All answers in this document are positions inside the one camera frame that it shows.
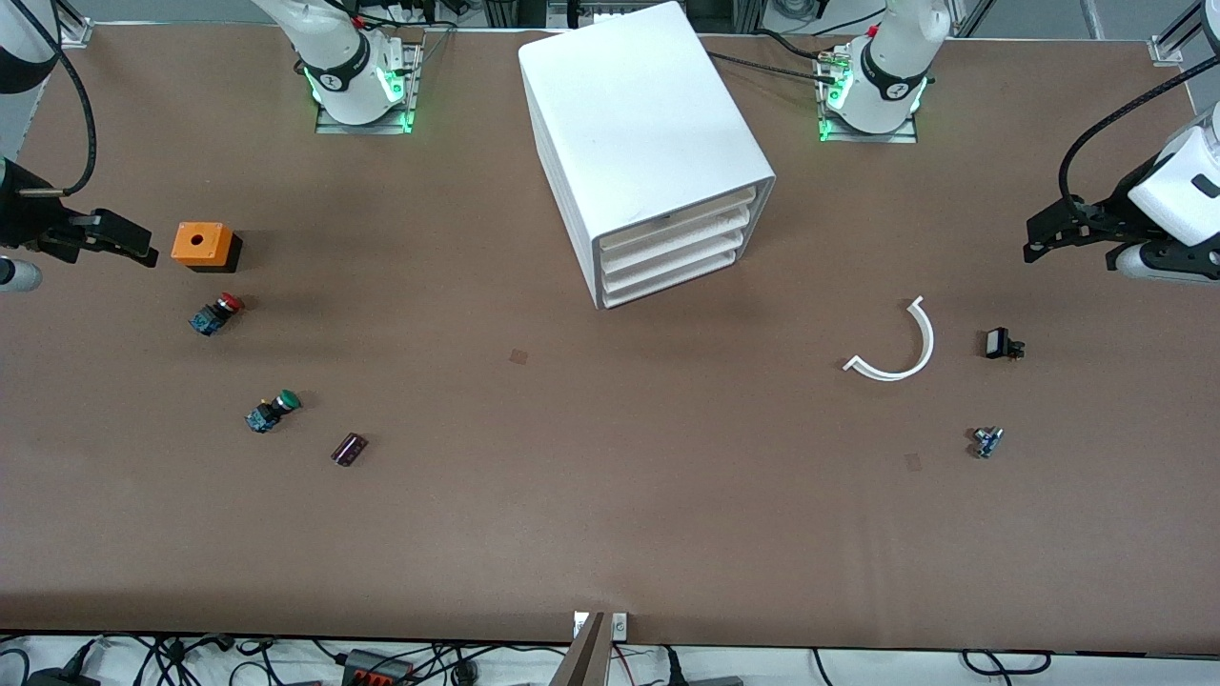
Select white plastic drawer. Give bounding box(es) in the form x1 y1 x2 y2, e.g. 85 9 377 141
600 208 754 277
602 229 747 294
604 246 742 310
598 187 760 258

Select white drawer cabinet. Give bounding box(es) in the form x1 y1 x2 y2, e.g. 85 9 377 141
518 0 778 312

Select white curved plastic strip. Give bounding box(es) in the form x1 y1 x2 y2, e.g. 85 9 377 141
844 295 936 382

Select black orange power strip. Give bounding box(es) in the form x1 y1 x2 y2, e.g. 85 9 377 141
341 650 416 686

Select orange button enclosure box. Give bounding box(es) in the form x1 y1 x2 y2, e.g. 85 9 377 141
172 222 243 274

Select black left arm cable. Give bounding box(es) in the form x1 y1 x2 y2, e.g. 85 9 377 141
1060 57 1220 211

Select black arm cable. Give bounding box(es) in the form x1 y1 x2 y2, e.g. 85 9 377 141
1060 57 1220 211
8 0 98 197

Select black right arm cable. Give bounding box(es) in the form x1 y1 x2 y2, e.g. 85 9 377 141
8 0 98 197

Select red push button switch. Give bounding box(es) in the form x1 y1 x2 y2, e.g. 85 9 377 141
189 293 246 336

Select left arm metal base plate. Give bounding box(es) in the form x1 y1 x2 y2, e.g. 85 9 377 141
818 48 921 146

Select aluminium frame profile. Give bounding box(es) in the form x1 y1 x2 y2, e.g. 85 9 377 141
57 0 94 49
1150 0 1207 66

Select green push button switch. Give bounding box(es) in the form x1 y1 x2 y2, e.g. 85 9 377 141
246 389 302 434

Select black base cable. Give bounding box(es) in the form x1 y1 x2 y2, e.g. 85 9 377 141
710 29 842 87

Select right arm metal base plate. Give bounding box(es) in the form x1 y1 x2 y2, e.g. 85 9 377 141
315 38 425 136

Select black looped cable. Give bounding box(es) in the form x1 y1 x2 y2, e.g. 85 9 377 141
961 649 1055 678

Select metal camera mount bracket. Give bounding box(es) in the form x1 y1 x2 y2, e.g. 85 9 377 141
550 612 630 686

